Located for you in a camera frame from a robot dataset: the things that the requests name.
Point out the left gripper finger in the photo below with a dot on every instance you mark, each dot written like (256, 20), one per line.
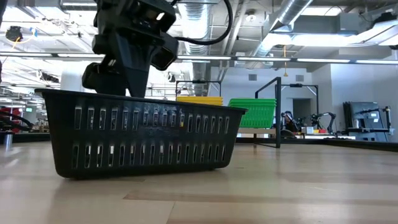
(164, 51)
(102, 77)

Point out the yellow plastic basket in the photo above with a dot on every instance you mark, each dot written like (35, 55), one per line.
(200, 97)
(200, 103)

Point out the black plastic basket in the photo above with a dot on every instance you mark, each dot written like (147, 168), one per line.
(93, 137)

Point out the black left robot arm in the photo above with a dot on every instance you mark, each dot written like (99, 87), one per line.
(112, 12)

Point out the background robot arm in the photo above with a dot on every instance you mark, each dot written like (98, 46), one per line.
(329, 115)

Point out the white building pillar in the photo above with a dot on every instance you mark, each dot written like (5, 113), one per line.
(71, 81)

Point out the green exit sign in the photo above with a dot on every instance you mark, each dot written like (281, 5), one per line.
(29, 109)

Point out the round ceiling sensor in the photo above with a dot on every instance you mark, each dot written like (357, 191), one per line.
(250, 17)

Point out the long linear ceiling light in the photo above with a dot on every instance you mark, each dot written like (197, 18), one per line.
(264, 59)

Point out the small metal cylinder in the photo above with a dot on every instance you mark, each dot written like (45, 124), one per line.
(7, 140)

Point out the person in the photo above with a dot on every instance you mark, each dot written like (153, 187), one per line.
(289, 123)

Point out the grey equipment cart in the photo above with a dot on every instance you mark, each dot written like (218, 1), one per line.
(367, 124)

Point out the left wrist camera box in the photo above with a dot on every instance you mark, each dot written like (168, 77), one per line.
(149, 15)

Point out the silver ribbed ventilation duct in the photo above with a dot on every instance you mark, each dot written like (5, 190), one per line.
(196, 25)

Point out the black metal gantry frame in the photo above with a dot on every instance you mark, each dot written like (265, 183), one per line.
(298, 85)
(199, 81)

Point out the wooden shelf with black frame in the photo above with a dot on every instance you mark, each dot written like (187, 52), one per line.
(277, 109)

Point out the silver spiral ventilation duct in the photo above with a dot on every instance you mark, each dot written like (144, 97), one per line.
(289, 12)

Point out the grey rectangular ceiling duct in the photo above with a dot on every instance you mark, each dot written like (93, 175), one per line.
(323, 23)

